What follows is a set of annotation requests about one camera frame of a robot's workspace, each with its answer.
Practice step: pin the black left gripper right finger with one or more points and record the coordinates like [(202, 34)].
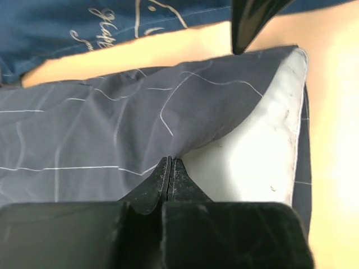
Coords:
[(200, 233)]

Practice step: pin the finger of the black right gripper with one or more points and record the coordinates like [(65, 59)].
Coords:
[(248, 17)]

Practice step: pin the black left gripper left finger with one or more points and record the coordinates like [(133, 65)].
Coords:
[(118, 234)]

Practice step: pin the grey checked pillowcase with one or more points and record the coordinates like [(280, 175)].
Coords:
[(97, 140)]

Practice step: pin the white stained pillow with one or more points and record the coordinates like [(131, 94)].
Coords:
[(257, 161)]

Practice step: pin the blue fish-print cushion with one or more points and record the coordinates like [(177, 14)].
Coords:
[(35, 31)]

